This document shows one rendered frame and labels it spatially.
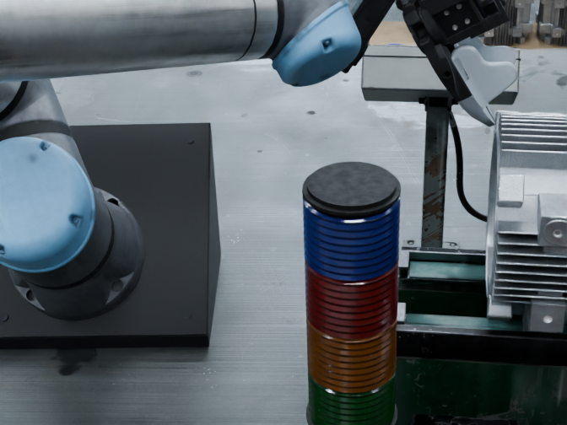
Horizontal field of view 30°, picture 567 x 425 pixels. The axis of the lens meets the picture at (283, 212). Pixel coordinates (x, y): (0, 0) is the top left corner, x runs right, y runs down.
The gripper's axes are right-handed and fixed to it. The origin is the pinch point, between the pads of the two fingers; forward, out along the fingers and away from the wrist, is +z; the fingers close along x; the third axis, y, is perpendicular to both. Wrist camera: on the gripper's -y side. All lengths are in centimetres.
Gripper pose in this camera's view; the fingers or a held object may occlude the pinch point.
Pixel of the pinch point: (478, 116)
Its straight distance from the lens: 102.4
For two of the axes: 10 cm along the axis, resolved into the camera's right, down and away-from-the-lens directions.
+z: 5.3, 7.6, 3.9
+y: 8.4, -3.9, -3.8
